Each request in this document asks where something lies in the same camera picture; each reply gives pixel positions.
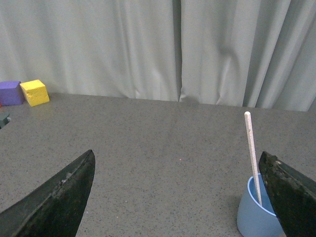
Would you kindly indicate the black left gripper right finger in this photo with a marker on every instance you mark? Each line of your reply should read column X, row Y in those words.
column 292, row 196

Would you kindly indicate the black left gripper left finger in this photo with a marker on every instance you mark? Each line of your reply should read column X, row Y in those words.
column 56, row 208

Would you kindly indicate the white chopstick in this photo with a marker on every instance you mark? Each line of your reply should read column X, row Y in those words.
column 250, row 137

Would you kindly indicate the blue plastic cup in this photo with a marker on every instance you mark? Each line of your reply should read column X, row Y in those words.
column 255, row 219

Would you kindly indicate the dark green block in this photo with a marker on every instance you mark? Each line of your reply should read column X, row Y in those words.
column 4, row 119

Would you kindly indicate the yellow foam cube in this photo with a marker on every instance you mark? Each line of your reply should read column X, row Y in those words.
column 35, row 92

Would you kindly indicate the purple foam cube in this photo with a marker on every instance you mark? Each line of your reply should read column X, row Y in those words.
column 11, row 93

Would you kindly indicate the grey-green curtain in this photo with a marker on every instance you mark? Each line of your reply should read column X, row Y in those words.
column 251, row 53

